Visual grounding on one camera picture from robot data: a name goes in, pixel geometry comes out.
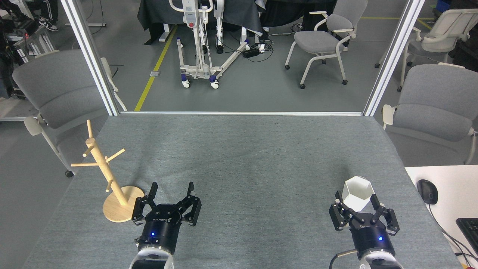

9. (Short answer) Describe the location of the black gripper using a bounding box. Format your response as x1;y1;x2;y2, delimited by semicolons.
131;182;202;255
329;191;400;260

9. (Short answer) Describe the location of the white hexagonal cup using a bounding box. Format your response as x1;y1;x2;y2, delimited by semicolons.
343;176;375;214

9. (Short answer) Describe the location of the wooden cup rack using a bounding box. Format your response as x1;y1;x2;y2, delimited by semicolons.
71;120;145;223

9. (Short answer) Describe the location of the dark equipment rack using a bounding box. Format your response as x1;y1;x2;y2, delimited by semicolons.
0;0;56;99

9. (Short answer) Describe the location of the black computer mouse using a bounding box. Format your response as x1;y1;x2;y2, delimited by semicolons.
417;179;438;205

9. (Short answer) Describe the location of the white desk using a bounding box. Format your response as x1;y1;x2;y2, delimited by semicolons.
405;165;478;269

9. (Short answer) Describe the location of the black keyboard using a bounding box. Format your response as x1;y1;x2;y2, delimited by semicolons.
456;218;478;258

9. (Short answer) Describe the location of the grey office chair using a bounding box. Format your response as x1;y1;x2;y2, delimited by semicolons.
12;50;127;178
382;63;478;165

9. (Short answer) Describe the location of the white stand on wheels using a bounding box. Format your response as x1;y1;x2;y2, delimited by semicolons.
168;0;251;89

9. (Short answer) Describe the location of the black table cloth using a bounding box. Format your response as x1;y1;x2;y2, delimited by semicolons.
137;0;264;36

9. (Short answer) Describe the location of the white mesh office chair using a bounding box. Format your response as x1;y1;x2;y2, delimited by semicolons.
375;8;478;92

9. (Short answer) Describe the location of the person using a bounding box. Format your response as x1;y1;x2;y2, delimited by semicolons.
37;0;59;32

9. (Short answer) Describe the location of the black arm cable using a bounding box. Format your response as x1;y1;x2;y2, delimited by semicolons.
329;250;360;269

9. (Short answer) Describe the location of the black mouse cable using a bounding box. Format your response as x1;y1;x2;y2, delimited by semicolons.
426;204;478;263

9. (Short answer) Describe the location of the silver frame crossbar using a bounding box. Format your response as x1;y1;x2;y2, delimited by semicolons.
119;111;364;116

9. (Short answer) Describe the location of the silver frame post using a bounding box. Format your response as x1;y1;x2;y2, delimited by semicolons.
60;0;120;116
363;0;426;117

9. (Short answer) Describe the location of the grey chair with white frame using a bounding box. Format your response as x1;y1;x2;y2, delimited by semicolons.
285;0;368;89

